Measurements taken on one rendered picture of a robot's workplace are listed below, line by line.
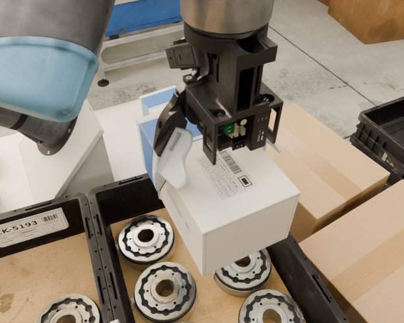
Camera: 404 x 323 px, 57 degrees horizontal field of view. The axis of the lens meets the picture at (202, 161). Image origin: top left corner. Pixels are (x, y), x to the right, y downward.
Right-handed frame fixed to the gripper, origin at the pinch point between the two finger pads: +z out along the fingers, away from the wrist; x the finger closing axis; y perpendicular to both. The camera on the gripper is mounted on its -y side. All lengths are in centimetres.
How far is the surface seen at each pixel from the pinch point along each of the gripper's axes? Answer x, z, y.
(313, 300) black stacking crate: 10.8, 21.0, 14.3
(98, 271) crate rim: -17.1, 17.8, -2.8
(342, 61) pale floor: 187, 111, -144
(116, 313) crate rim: -16.6, 17.8, 4.6
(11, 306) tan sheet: -32.3, 27.9, -8.9
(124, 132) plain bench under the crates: 1, 41, -58
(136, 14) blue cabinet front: 49, 69, -195
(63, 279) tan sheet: -23.4, 27.9, -10.0
